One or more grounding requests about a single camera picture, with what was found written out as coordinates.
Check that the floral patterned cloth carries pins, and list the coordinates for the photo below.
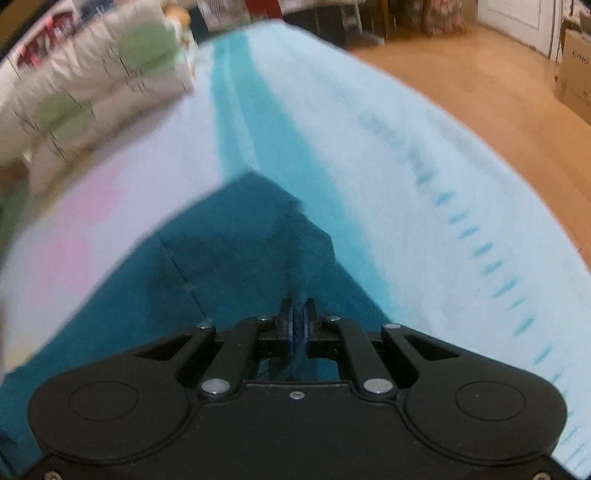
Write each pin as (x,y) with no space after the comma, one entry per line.
(443,16)

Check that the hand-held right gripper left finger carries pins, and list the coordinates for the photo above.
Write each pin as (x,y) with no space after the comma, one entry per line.
(288,325)

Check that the cardboard box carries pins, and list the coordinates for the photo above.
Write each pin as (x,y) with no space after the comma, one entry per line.
(575,69)

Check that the white green floral pillow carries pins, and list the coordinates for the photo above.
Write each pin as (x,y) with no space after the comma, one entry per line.
(138,46)
(69,120)

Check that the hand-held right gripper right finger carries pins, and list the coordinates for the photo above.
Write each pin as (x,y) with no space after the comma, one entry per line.
(305,325)

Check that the red white printed packet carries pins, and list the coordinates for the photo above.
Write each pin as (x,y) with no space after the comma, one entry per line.
(46,39)

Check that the white door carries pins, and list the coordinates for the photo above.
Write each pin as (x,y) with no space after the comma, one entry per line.
(512,16)

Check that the teal pants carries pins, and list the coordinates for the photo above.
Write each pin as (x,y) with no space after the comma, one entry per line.
(221,258)

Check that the light blue floral bedsheet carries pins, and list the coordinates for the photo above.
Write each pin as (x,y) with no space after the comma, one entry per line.
(369,138)

